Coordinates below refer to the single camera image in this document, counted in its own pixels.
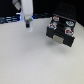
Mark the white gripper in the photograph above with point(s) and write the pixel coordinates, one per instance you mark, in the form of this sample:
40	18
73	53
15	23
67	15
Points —
27	8

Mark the black kcup holder drawer box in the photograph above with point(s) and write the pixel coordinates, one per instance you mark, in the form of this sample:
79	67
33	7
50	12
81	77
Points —
58	34

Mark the white kcup with green lid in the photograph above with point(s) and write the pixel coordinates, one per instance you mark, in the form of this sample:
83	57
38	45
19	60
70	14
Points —
30	28

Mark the kcup with red lid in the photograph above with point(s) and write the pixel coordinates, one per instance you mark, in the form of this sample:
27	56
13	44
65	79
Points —
68	32

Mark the kcup with blue lid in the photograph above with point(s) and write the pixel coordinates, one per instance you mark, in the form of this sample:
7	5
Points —
70	23

